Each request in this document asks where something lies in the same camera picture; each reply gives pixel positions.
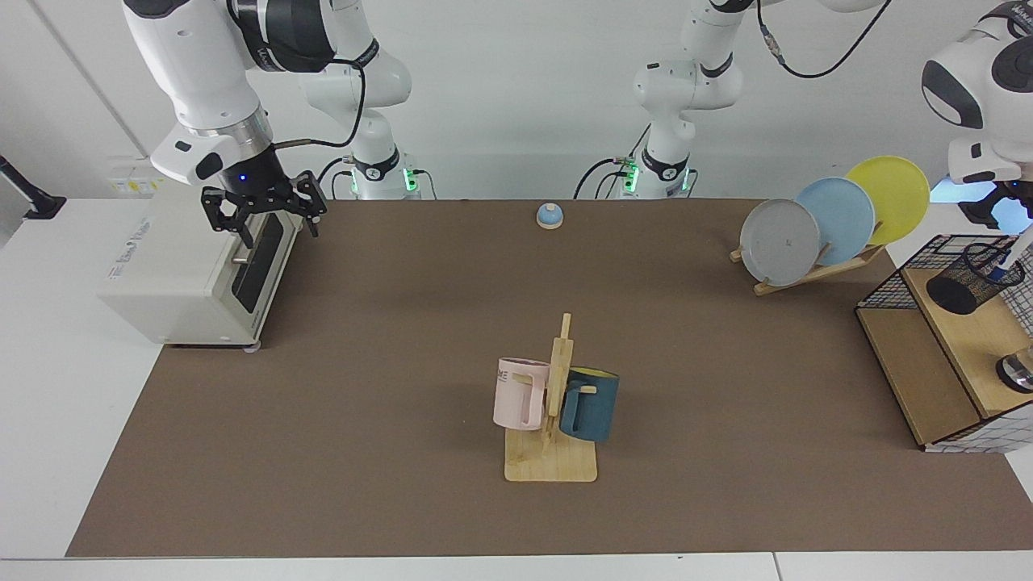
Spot white marker blue cap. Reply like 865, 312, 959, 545
989, 226, 1033, 280

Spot black mesh pen holder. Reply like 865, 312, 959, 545
926, 242, 1027, 316

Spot black clamp stand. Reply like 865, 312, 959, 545
959, 190, 1006, 231
0, 156, 67, 220

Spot pale toaster oven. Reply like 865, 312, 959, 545
97, 179, 306, 349

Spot yellow plate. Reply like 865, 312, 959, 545
844, 156, 931, 247

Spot glass lid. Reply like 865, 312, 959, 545
995, 345, 1033, 395

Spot light blue plate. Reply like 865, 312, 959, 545
795, 177, 876, 267

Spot wooden plate rack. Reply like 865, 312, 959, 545
730, 222, 887, 297

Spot grey plate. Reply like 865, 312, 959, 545
739, 199, 822, 287

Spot pink cup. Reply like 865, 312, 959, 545
493, 357, 551, 432

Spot brown table cloth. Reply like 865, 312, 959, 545
65, 199, 1033, 559

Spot teal cup yellow inside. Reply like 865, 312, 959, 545
558, 366, 621, 443

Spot wooden cup stand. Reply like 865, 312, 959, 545
504, 313, 599, 483

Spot black base cables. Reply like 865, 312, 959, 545
573, 125, 651, 200
320, 156, 357, 200

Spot white wall socket strip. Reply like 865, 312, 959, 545
107, 157, 174, 199

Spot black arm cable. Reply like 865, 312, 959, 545
273, 56, 368, 151
757, 0, 893, 80

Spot wire basket wooden floor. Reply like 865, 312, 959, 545
855, 234, 1033, 454

